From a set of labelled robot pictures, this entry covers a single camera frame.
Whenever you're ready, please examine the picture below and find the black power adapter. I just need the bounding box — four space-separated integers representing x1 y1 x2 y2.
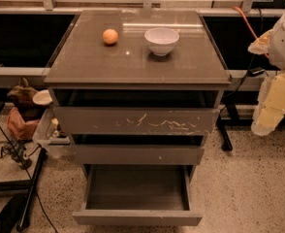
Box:
247 67 265 77

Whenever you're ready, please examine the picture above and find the black table leg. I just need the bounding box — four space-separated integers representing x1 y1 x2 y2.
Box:
216 94 239 151

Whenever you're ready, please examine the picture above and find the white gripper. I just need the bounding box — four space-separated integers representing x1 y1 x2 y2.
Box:
248 29 285 136

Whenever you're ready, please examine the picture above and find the grey drawer cabinet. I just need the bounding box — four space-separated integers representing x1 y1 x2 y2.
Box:
43 9 232 173

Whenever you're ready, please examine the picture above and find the grey drawer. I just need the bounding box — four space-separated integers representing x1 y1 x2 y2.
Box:
73 165 202 226
54 107 219 136
72 145 204 165

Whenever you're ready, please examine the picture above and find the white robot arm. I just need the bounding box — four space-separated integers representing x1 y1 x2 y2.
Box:
248 13 285 136

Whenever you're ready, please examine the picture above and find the grey bottom drawer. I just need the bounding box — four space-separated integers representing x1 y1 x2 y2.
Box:
73 165 202 226

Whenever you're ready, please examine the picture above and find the clear plastic bin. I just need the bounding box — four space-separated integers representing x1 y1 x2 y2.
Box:
32 108 73 158

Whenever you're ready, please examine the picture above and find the orange cable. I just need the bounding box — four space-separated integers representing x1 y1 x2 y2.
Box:
232 5 270 60

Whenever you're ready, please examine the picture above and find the grey middle drawer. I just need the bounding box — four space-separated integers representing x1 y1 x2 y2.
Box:
72 145 204 165

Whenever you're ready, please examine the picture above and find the white bowl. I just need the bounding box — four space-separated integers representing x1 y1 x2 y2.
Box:
144 27 179 56

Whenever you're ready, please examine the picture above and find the small white dish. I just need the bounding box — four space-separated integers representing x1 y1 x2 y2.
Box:
33 89 52 106

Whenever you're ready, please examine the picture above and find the brown plush toy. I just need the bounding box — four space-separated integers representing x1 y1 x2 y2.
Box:
7 77 45 121

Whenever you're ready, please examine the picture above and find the orange cloth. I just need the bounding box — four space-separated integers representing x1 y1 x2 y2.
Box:
7 107 40 141

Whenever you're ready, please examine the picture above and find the orange fruit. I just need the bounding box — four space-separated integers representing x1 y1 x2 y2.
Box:
103 29 118 45

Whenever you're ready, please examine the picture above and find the black stand pole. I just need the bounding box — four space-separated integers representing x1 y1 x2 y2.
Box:
16 149 48 232

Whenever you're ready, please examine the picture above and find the grey top drawer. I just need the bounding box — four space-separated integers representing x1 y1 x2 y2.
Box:
54 107 219 136

